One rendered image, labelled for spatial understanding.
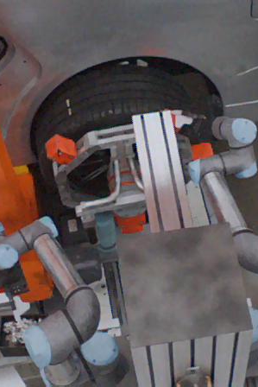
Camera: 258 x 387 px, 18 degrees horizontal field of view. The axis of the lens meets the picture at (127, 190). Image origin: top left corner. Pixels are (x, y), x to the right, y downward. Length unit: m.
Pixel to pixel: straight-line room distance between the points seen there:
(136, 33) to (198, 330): 1.46
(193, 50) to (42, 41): 0.56
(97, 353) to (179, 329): 1.06
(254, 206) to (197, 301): 2.46
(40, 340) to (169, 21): 1.21
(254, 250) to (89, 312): 0.51
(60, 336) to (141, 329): 0.66
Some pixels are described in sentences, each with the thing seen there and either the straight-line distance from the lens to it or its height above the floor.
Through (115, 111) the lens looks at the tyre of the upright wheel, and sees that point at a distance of 2.94.
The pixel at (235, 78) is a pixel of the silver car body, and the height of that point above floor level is 1.08.
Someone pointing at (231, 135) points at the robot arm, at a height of 1.41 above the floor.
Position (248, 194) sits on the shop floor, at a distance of 4.10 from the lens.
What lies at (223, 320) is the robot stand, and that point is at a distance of 1.62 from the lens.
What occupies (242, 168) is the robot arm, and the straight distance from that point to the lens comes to 2.61.
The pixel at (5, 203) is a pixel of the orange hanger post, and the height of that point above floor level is 1.32.
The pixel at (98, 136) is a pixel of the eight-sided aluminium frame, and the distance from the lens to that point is 2.97.
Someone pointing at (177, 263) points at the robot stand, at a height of 2.03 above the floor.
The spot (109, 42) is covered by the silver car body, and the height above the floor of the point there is 1.41.
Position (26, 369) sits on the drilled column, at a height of 0.25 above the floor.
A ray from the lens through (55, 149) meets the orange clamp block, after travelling 2.95.
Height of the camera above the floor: 3.54
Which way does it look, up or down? 59 degrees down
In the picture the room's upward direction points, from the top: 8 degrees counter-clockwise
